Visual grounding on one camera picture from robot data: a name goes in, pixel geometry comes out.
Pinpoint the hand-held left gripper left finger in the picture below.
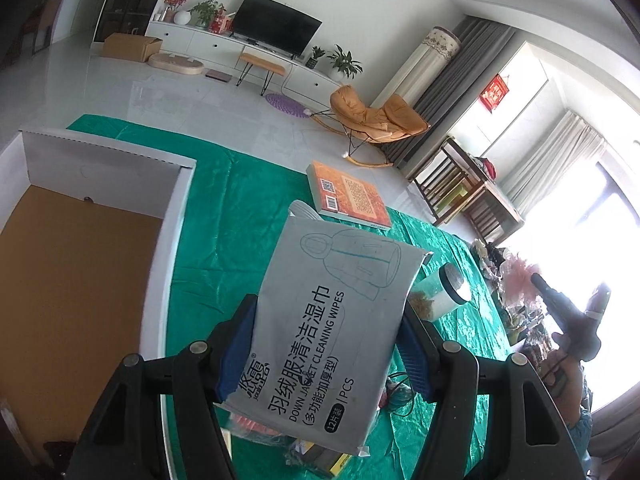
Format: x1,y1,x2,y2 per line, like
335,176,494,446
65,294,261,480

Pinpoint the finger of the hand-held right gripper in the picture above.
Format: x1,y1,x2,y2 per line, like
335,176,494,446
530,272,577,319
589,283,612,317

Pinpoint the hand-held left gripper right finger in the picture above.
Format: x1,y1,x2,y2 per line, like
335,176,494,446
397,300,586,480

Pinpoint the pink bath loofah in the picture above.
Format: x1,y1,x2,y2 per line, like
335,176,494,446
500,252,540,298

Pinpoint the pink face mask pack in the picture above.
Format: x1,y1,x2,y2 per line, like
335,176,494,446
231,412,276,438

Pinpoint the grey wet wipes packet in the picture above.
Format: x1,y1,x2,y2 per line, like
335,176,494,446
220,199,435,457

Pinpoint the white cardboard box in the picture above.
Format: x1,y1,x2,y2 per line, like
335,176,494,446
0,129,197,461

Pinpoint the person's right hand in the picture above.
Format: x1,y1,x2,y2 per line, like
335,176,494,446
542,332,592,411

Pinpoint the pile of assorted clutter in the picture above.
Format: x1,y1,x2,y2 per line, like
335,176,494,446
472,237,568,361

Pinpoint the clear jar with black lid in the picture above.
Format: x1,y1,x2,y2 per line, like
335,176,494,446
407,262,472,322

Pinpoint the yellow blue packet in wrap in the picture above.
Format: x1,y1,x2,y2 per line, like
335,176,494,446
284,439,362,478

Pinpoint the white sheer curtain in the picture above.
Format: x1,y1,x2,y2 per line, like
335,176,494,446
500,110,608,216

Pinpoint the green tablecloth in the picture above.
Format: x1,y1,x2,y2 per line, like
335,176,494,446
67,114,516,480

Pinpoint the dark wooden slatted bench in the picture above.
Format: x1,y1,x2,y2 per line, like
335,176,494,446
412,136,526,243

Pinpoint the orange book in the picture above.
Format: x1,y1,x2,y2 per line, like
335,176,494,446
306,160,392,232

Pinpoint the grey curtain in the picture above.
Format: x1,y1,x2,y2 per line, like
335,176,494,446
387,15,516,166

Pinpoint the orange lounge chair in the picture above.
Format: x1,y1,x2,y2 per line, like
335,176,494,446
310,85,431,167

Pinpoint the purple round mat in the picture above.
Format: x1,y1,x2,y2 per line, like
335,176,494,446
264,92,311,120

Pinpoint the covered standing air conditioner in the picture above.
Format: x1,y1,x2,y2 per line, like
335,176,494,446
372,26,463,111

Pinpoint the wooden bench with hairpin legs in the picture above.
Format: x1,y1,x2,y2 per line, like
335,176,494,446
237,52,286,97

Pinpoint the beige oval floor stand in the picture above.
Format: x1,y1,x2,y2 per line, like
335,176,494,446
149,52,205,77

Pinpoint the large potted green plant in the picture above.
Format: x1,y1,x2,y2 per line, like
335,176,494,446
327,44,363,81

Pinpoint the white television cabinet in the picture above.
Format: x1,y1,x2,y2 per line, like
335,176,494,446
147,19,346,96

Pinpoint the brown cardboard box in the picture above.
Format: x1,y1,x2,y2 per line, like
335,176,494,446
102,32,163,63

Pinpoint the black television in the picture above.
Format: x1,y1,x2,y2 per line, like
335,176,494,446
232,0,323,57

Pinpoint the bushy green potted plant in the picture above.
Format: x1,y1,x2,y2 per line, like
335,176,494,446
190,0,226,28

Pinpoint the red flower arrangement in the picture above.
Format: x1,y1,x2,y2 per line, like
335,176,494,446
160,0,195,23

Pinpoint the wooden dining chair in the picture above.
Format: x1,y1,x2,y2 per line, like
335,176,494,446
30,0,68,56

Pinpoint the red wall hanging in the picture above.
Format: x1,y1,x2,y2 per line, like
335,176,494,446
479,74,510,108

